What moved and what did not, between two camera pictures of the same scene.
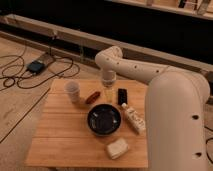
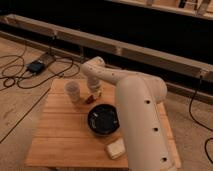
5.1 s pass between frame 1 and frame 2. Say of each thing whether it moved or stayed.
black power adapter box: stayed
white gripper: moved
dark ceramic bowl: stayed
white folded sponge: stayed
